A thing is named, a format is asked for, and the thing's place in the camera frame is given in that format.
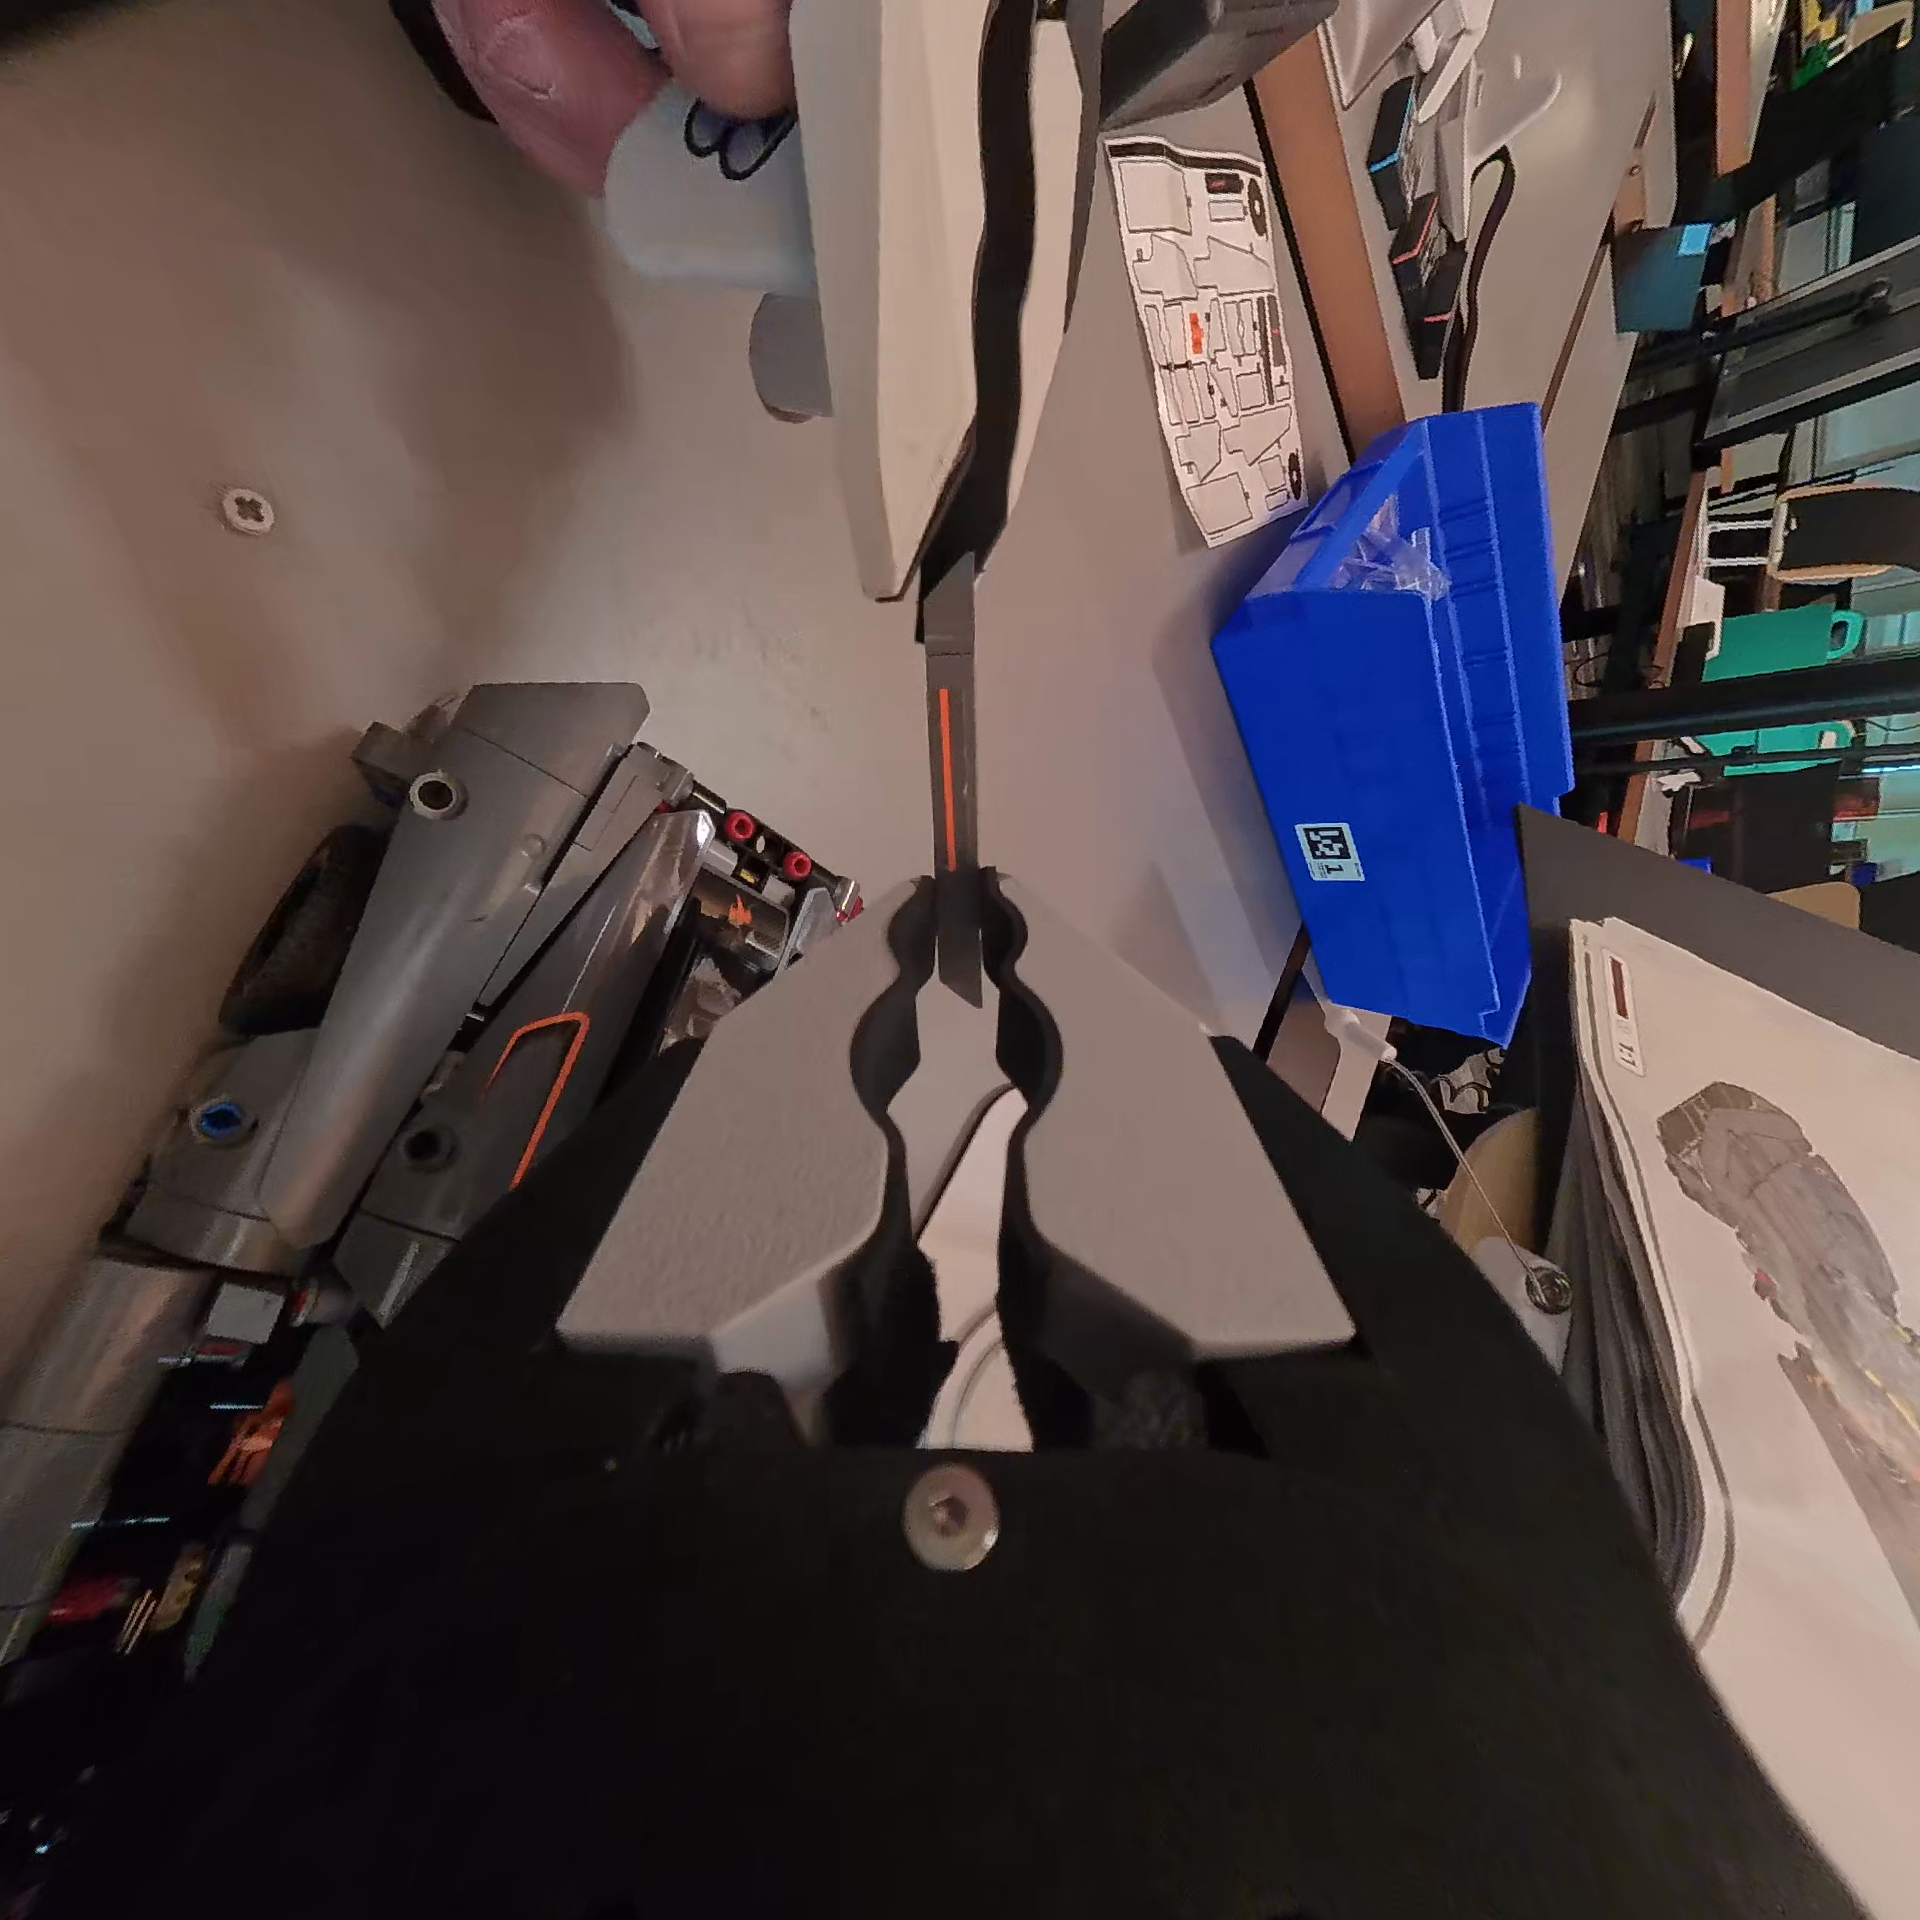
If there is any grey lego car model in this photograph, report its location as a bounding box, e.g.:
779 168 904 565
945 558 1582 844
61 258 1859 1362
0 681 871 1667

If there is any lego instruction booklet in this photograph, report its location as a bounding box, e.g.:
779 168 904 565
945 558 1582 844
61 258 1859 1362
1551 916 1920 1920

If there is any white sticker sheet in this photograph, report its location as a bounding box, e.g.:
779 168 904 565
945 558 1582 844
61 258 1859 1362
1104 135 1307 551

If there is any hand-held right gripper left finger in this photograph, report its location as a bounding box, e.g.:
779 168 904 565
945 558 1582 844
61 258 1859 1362
556 881 941 1442

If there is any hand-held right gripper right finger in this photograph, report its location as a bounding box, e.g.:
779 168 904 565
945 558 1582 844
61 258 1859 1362
983 874 1355 1442

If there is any thin wire with white plug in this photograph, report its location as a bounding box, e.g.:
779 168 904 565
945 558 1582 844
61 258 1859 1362
1328 1004 1571 1313

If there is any clear plastic bag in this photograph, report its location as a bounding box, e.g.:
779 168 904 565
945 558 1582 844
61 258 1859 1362
1335 503 1449 600

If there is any long grey orange-striped lego panel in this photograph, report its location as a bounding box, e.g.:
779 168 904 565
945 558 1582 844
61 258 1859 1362
918 555 990 1010

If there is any person's left hand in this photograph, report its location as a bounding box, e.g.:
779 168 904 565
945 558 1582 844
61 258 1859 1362
426 0 798 194

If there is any blue plastic bin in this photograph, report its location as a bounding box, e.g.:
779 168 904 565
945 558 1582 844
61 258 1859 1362
1212 401 1578 1051

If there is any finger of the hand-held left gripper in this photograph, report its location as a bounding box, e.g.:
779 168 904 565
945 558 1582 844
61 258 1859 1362
959 0 1106 579
785 0 998 600

